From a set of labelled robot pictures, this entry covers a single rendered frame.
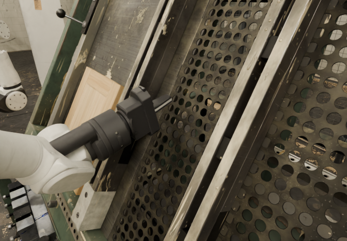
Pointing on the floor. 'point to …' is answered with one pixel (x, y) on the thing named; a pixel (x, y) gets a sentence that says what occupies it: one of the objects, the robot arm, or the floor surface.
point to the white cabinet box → (41, 20)
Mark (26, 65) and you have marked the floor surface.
